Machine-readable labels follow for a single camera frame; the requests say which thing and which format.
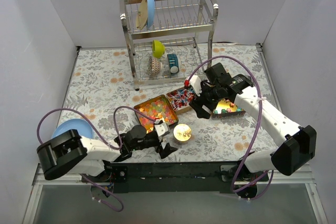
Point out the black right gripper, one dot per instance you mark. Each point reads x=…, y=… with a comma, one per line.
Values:
x=203, y=99

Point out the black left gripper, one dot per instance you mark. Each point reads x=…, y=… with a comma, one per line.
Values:
x=158, y=141

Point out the clear glass jar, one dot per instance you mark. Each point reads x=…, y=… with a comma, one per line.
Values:
x=182, y=140

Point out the gold round jar lid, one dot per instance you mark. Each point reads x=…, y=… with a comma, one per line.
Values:
x=182, y=132

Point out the tin with star candies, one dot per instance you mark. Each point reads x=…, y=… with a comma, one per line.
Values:
x=226, y=109

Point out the gold tin with lollipops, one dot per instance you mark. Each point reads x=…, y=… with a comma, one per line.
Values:
x=180, y=98

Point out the tin with gummy candies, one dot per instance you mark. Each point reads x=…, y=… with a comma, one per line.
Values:
x=159, y=108

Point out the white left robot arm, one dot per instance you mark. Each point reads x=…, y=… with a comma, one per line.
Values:
x=72, y=153

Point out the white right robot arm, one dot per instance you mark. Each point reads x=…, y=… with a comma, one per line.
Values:
x=295, y=144

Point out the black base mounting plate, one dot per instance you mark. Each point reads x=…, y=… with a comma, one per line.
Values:
x=168, y=177

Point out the teal mug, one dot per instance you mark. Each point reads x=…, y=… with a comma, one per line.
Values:
x=174, y=63

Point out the patterned ceramic bowl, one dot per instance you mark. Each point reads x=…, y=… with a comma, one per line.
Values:
x=154, y=67

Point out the steel dish rack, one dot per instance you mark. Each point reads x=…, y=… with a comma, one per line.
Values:
x=185, y=27

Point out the green bowl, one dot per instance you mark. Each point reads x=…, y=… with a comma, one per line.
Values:
x=158, y=49

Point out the beige wooden plate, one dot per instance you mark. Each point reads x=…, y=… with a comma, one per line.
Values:
x=142, y=15

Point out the light blue plate in rack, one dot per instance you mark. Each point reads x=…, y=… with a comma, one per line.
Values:
x=148, y=2

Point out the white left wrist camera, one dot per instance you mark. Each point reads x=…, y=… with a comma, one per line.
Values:
x=161, y=128

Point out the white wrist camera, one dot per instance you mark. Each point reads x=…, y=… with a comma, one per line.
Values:
x=161, y=128
x=194, y=82

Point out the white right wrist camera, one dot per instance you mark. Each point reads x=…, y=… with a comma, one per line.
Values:
x=194, y=82

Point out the aluminium frame rail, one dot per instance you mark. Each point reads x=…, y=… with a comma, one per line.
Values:
x=176, y=193

